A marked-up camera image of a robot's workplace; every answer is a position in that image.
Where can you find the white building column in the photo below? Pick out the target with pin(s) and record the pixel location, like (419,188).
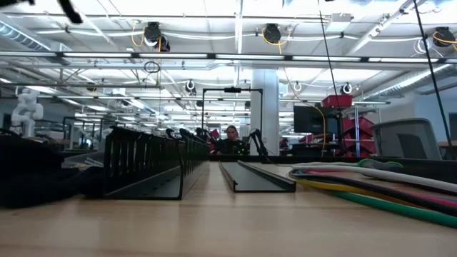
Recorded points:
(265,107)

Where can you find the red storage bin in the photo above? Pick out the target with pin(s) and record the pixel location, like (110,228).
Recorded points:
(337,101)

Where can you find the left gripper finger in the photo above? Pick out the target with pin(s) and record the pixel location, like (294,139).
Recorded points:
(71,12)

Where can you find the long ceiling light bar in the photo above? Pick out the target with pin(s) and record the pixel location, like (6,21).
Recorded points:
(228,56)

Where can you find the black duct cover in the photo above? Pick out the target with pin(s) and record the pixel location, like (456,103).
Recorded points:
(246,178)

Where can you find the rack of red bins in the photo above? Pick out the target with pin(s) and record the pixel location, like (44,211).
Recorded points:
(360,135)

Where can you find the black monitor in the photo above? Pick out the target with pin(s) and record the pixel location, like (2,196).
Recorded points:
(310,119)

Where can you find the grey mesh office chair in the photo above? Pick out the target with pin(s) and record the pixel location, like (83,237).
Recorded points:
(392,139)

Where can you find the black background camera frame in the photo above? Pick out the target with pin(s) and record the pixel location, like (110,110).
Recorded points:
(232,89)

